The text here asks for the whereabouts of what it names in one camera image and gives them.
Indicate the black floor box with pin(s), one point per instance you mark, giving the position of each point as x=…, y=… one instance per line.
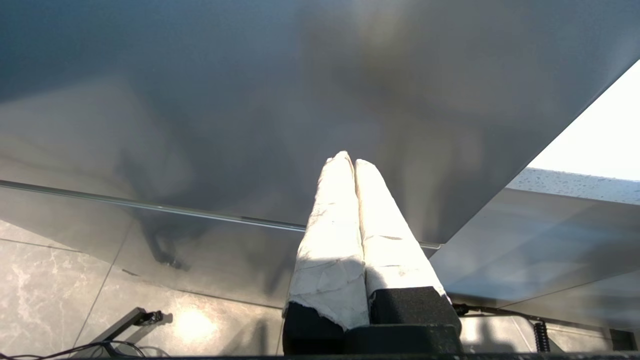
x=623, y=340

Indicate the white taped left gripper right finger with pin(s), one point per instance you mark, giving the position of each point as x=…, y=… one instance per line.
x=390, y=240

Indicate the grey steel appliance door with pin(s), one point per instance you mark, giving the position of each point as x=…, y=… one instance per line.
x=200, y=100

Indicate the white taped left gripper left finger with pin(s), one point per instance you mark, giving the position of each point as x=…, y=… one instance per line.
x=330, y=240

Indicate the grey cabinet front under counter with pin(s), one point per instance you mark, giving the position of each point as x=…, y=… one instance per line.
x=550, y=240

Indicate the black metal floor bracket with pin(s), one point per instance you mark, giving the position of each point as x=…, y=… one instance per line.
x=131, y=320

